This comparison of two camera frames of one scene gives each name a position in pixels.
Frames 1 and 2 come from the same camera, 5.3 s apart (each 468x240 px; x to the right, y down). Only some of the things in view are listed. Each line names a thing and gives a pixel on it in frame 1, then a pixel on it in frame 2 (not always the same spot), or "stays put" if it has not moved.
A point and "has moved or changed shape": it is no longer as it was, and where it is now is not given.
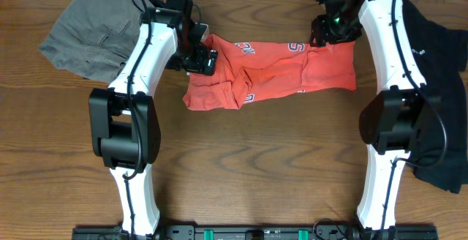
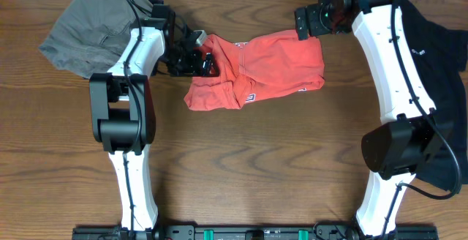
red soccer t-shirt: (244, 70) has moved or changed shape
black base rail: (297, 232) stays put
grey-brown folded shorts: (98, 31) stays put
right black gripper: (320, 30) -> (313, 12)
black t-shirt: (442, 52) stays put
